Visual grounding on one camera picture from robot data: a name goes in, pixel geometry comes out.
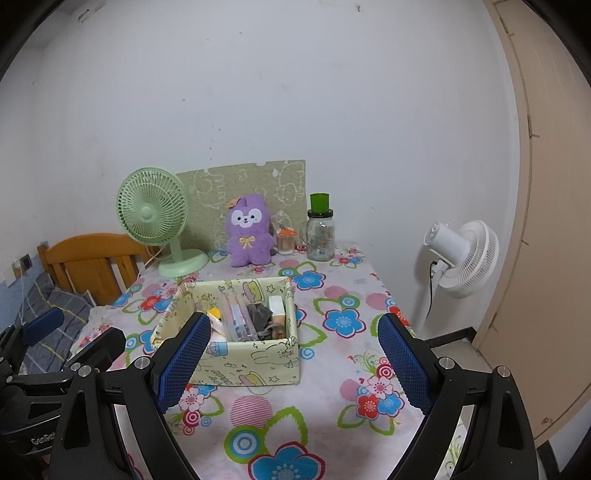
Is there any glass jar with green lid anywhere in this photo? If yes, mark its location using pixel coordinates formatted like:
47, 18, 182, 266
300, 194, 335, 262

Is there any yellow cartoon print storage box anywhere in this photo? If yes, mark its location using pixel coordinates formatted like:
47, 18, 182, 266
151, 277, 303, 386

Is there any green patterned board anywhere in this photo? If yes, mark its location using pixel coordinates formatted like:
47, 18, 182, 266
175, 160, 306, 252

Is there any dark grey cloth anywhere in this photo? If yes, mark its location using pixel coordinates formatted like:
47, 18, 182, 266
247, 302, 274, 342

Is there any clear plastic package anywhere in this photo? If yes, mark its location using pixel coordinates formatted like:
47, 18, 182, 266
222, 284, 259, 343

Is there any green desk fan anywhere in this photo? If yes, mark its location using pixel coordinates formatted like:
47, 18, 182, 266
116, 167, 209, 278

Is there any small container with orange lid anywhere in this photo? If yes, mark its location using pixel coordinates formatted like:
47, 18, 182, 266
276, 225, 296, 256

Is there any black fan cable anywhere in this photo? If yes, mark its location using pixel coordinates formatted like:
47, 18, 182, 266
426, 260, 440, 321

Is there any beige door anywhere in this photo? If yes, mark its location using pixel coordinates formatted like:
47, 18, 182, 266
475, 0, 591, 444

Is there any grey plaid pillow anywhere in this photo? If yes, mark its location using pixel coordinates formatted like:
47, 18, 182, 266
14, 272, 95, 374

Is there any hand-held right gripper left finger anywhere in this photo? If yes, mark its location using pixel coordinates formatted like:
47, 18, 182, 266
48, 311, 212, 480

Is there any beige fan cable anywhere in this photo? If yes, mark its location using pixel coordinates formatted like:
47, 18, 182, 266
139, 247, 163, 278

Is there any white standing fan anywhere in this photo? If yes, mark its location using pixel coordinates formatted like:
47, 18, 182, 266
413, 220, 500, 337

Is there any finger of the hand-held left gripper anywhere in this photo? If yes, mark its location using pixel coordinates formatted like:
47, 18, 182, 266
0, 308, 65, 374
62, 327, 126, 372

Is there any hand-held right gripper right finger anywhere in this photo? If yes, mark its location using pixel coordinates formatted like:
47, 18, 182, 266
378, 313, 540, 480

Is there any purple plush toy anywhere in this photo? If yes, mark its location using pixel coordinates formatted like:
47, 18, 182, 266
225, 194, 278, 267

